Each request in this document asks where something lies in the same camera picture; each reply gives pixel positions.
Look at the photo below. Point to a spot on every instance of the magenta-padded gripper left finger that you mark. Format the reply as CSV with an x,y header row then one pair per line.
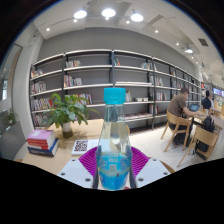
x,y
87,160

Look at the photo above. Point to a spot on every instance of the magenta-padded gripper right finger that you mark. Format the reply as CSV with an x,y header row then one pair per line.
x,y
141,161

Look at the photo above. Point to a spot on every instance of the clear bottle with blue cap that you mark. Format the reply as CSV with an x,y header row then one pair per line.
x,y
114,156

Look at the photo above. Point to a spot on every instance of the dark blue book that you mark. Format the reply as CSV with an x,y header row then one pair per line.
x,y
45,151

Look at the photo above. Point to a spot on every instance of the wooden chair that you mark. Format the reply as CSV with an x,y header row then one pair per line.
x,y
206,138
173,125

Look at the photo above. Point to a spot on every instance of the red book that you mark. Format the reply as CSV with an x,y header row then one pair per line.
x,y
41,144

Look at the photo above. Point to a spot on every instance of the leafy plant in white pot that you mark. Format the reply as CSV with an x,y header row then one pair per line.
x,y
68,111

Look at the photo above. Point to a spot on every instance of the pink book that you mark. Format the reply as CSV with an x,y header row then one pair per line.
x,y
40,135

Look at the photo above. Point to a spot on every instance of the person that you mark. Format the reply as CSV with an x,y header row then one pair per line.
x,y
176,106
206,101

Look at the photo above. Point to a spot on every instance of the black backpack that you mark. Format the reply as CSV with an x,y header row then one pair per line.
x,y
205,131

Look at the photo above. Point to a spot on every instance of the open laptop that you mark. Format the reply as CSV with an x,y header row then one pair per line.
x,y
194,107

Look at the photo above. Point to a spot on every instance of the grey shelf unit with books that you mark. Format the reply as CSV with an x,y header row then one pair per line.
x,y
93,76

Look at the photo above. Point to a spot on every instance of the small green potted plant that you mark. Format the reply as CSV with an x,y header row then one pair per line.
x,y
11,117

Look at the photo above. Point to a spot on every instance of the grey-framed glass door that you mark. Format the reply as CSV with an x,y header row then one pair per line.
x,y
8,73

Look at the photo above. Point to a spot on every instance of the round ceiling lights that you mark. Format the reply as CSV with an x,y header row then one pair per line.
x,y
108,13

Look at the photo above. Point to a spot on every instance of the wall-mounted screen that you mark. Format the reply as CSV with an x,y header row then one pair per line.
x,y
218,92

